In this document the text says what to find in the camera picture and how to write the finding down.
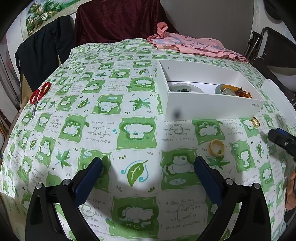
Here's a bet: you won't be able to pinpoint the cream yellow ring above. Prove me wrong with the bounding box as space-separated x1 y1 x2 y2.
209 139 226 157

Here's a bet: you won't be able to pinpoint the amber bead bracelet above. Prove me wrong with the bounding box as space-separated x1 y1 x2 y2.
235 86 253 100

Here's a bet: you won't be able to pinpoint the orange amber pendant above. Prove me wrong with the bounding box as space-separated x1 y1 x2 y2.
221 85 237 92

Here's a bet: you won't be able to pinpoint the pale green jade pendant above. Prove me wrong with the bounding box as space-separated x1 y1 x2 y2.
221 88 236 96

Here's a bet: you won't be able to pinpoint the green jade bangle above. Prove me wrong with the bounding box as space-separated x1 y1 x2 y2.
215 84 224 94

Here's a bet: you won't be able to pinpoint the silver ring pile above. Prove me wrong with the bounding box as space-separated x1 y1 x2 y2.
171 85 193 93

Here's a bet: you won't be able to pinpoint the person's right hand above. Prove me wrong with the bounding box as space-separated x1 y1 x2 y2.
285 170 296 211

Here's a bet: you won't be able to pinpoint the white box lid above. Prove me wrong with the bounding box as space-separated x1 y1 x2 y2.
261 79 295 117

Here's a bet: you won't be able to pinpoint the green white patterned bedsheet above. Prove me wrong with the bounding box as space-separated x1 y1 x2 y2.
1 39 295 240

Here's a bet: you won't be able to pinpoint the black folding chair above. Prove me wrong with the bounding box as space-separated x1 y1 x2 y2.
244 27 295 104

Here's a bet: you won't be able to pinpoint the white vivo phone box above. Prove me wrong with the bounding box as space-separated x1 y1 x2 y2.
156 60 264 121

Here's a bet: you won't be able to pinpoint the black hanging garment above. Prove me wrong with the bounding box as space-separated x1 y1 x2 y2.
15 16 74 91

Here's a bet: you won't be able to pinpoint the pink folded cloth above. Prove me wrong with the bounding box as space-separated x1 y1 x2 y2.
147 22 248 62

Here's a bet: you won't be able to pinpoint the dark red velvet cloth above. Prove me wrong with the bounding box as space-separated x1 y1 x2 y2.
74 0 178 47

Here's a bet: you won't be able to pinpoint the waterfall landscape painting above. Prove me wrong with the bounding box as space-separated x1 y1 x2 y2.
20 0 88 40

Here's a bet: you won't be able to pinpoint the red handled scissors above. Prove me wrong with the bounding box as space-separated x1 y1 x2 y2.
29 82 51 118

